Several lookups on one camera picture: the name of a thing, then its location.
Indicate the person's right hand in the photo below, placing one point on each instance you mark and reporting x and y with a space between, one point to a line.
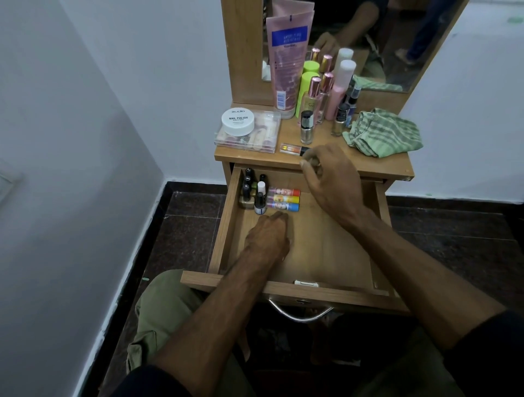
335 184

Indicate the person's left hand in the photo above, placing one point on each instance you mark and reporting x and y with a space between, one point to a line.
268 239

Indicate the blue-white bottle black cap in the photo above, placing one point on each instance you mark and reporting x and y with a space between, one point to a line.
260 206

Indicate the blue-capped lip balm tube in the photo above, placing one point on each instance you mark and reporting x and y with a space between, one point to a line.
282 206

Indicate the yellow-capped lip balm tube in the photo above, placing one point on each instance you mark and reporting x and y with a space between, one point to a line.
283 199

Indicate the beige polish bottle black cap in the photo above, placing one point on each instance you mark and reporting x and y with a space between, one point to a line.
246 200

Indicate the red-capped lip balm tube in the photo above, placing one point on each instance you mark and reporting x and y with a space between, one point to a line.
284 192

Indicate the white-capped dark polish bottle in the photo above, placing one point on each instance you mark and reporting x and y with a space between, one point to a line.
261 187

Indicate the black-capped clear tube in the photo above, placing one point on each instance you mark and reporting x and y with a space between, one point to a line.
290 149

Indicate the wooden drawer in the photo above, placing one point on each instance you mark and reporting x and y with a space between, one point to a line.
327 249

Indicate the silver polish bottle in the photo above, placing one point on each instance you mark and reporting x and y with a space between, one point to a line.
307 131

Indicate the gold polish bottle patterned cap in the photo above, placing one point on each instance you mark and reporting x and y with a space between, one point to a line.
339 122

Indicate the yellow square polish bottle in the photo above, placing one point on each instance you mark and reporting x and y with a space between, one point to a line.
247 180

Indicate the green striped cloth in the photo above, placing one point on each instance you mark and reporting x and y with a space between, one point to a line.
382 133

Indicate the green square polish bottle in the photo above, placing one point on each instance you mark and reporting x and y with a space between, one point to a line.
248 171

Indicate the clear plastic compartment box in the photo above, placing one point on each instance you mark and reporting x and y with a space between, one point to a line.
262 139

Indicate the pink perfume bottle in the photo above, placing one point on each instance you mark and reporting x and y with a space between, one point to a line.
312 100

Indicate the blue polish bottle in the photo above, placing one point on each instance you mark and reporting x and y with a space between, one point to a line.
354 96

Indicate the slim clear perfume bottle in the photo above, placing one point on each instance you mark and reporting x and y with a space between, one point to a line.
326 94

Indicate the pink spray bottle white cap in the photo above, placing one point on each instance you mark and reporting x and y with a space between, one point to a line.
342 86

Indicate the lime green bottle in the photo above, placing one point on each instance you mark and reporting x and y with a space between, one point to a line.
303 88

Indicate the white nail polish remover jar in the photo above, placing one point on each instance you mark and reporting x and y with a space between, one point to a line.
238 122

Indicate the pink cosmetic lotion tube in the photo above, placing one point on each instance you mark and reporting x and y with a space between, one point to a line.
288 69

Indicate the person's left forearm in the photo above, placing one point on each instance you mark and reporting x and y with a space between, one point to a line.
213 323

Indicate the person's right forearm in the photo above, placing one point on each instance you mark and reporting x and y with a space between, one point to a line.
421 278

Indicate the person's olive green trousers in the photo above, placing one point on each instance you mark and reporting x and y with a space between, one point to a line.
163 311

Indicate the person's black left sleeve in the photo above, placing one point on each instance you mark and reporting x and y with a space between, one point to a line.
151 384

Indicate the person's black sleeve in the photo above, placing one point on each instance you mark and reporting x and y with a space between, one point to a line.
151 384
487 356

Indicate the person's black right sleeve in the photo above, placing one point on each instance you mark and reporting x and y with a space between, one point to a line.
487 356

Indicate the wooden dressing table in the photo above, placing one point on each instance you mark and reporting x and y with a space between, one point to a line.
385 163

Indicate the dressing table mirror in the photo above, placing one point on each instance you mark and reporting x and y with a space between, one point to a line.
409 45

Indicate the white wall switch panel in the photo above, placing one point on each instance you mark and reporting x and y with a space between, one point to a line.
8 180

